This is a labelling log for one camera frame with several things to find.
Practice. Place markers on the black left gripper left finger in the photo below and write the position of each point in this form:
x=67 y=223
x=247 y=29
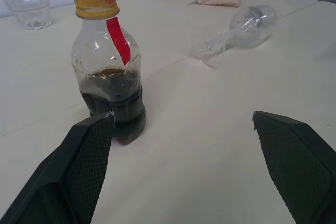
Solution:
x=71 y=171

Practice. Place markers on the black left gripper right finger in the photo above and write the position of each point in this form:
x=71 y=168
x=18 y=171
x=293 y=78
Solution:
x=299 y=166

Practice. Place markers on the bottle with dark red liquid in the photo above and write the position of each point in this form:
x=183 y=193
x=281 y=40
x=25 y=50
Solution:
x=105 y=51

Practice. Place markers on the clear glass tumbler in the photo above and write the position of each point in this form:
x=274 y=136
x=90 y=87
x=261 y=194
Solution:
x=29 y=6

